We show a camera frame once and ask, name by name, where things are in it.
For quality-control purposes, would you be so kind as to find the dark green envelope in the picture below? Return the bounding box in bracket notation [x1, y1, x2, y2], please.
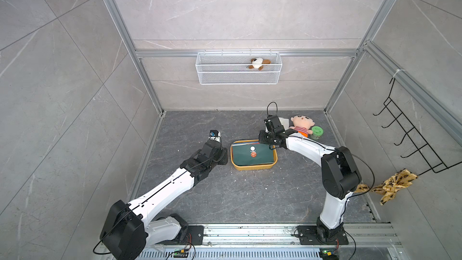
[231, 141, 277, 167]

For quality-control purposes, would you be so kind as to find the yellow plastic storage box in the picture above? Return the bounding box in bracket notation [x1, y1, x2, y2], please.
[230, 140, 278, 171]

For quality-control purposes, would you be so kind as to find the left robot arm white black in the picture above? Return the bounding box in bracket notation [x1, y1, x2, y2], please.
[99, 130, 227, 260]

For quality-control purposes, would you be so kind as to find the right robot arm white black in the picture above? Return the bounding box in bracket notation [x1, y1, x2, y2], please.
[259, 115, 362, 244]

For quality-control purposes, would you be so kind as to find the plush doll orange pink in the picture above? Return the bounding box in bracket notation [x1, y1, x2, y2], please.
[290, 115, 315, 137]

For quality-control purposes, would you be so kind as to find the green round lid container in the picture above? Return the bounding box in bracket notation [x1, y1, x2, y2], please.
[310, 126, 324, 140]

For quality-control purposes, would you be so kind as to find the small brown white plush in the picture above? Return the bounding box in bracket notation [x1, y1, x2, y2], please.
[247, 58, 271, 71]

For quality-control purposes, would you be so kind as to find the left green circuit board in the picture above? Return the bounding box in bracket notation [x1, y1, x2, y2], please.
[172, 249, 189, 258]

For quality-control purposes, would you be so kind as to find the green circuit board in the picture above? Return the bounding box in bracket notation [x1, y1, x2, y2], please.
[172, 249, 189, 258]
[320, 249, 339, 260]

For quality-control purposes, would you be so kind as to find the right green circuit board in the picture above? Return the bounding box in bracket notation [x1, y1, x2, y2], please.
[320, 249, 339, 260]

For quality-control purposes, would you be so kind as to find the yellow black patterned cloth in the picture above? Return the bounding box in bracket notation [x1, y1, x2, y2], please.
[371, 169, 419, 206]

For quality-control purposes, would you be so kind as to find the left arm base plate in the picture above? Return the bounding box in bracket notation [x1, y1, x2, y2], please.
[172, 225, 205, 246]

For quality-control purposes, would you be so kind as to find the white wire mesh basket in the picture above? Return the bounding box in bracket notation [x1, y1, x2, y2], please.
[196, 51, 283, 85]

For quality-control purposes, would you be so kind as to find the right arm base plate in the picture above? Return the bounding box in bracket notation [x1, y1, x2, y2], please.
[294, 225, 349, 246]

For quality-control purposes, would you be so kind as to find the black wire hook rack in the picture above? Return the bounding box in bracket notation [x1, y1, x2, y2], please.
[373, 78, 462, 176]

